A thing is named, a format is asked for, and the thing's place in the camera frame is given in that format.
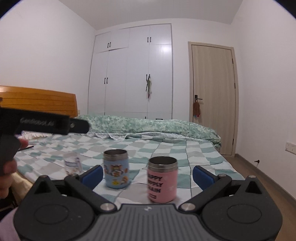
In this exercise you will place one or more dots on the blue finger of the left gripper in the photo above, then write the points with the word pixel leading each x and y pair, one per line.
pixel 78 126

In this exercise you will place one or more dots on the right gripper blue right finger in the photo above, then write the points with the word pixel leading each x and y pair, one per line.
pixel 210 182

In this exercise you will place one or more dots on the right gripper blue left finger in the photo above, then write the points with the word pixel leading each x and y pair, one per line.
pixel 86 181

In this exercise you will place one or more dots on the pink steel cup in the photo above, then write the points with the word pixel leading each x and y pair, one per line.
pixel 162 179

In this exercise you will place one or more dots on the clear glass cup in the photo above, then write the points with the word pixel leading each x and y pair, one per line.
pixel 72 164

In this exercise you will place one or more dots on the blue cartoon steel cup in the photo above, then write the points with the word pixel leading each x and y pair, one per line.
pixel 116 168

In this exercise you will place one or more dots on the left hand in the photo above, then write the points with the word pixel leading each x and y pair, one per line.
pixel 9 171

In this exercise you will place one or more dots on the wooden headboard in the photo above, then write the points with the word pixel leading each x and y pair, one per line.
pixel 47 101

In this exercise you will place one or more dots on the checkered green bed sheet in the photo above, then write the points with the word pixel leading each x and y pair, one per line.
pixel 46 157

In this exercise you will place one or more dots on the green floral duvet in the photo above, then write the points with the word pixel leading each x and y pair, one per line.
pixel 119 128

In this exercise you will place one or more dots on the white wardrobe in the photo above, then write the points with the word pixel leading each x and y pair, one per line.
pixel 121 61

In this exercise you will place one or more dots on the green hanging ornament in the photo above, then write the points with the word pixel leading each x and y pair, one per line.
pixel 148 86

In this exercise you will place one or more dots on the beige wooden door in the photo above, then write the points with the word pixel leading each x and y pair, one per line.
pixel 214 78

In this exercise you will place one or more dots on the brown plush on handle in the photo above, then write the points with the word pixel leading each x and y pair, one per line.
pixel 196 109

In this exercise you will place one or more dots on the black door handle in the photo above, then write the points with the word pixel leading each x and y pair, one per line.
pixel 196 98

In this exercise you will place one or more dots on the white wall socket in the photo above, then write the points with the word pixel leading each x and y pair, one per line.
pixel 290 147

